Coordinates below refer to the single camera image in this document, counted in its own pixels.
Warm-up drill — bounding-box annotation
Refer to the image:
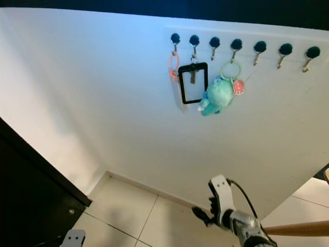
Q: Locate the teal plush keychain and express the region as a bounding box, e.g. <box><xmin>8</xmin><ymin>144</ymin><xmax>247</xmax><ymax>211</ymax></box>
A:
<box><xmin>198</xmin><ymin>61</ymin><xmax>245</xmax><ymax>116</ymax></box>

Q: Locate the wooden table leg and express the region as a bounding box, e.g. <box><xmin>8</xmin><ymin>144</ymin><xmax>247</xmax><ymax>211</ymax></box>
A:
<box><xmin>262</xmin><ymin>220</ymin><xmax>329</xmax><ymax>237</ymax></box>

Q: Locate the white card with orange loop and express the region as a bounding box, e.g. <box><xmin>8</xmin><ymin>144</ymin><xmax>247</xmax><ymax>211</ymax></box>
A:
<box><xmin>168</xmin><ymin>50</ymin><xmax>188</xmax><ymax>113</ymax></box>

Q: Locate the black badge holder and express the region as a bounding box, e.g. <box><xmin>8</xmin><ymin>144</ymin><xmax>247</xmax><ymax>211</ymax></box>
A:
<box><xmin>178</xmin><ymin>62</ymin><xmax>209</xmax><ymax>105</ymax></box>

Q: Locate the black cabinet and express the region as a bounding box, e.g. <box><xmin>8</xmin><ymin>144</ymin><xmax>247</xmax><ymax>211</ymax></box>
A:
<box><xmin>0</xmin><ymin>117</ymin><xmax>92</xmax><ymax>247</ymax></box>

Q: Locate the black knob metal hook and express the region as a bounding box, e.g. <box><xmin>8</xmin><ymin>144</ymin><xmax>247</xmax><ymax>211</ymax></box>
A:
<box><xmin>170</xmin><ymin>32</ymin><xmax>181</xmax><ymax>54</ymax></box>
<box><xmin>189</xmin><ymin>34</ymin><xmax>201</xmax><ymax>58</ymax></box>
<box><xmin>209</xmin><ymin>36</ymin><xmax>221</xmax><ymax>61</ymax></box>
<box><xmin>230</xmin><ymin>38</ymin><xmax>243</xmax><ymax>64</ymax></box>
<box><xmin>253</xmin><ymin>41</ymin><xmax>268</xmax><ymax>66</ymax></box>
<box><xmin>302</xmin><ymin>46</ymin><xmax>321</xmax><ymax>73</ymax></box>
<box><xmin>277</xmin><ymin>43</ymin><xmax>293</xmax><ymax>69</ymax></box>

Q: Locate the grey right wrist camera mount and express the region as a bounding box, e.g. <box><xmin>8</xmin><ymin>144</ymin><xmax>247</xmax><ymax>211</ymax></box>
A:
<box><xmin>208</xmin><ymin>174</ymin><xmax>235</xmax><ymax>213</ymax></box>

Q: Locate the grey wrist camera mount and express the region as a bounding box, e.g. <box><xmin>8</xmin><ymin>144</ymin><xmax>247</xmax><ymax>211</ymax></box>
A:
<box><xmin>208</xmin><ymin>174</ymin><xmax>235</xmax><ymax>213</ymax></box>
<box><xmin>63</xmin><ymin>229</ymin><xmax>86</xmax><ymax>247</ymax></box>

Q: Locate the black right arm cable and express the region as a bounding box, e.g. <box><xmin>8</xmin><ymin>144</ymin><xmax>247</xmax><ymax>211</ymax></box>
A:
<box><xmin>226</xmin><ymin>179</ymin><xmax>263</xmax><ymax>227</ymax></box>

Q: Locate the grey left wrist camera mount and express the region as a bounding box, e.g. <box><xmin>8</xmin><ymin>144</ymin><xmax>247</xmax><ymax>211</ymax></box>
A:
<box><xmin>63</xmin><ymin>229</ymin><xmax>86</xmax><ymax>247</ymax></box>

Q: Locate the white wall hook rail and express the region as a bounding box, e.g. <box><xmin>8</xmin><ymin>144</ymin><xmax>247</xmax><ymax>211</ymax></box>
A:
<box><xmin>166</xmin><ymin>26</ymin><xmax>329</xmax><ymax>74</ymax></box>

